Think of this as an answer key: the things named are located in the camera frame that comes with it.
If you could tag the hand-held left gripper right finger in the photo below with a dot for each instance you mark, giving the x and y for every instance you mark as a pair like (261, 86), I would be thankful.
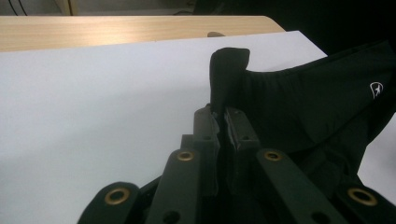
(241, 133)

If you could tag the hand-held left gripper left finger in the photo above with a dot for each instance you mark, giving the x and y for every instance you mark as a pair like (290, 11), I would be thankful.
(207, 140)

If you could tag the black shorts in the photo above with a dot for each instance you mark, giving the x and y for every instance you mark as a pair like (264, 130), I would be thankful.
(311, 109)

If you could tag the wooden table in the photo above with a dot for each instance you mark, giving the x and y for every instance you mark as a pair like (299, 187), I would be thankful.
(93, 31)

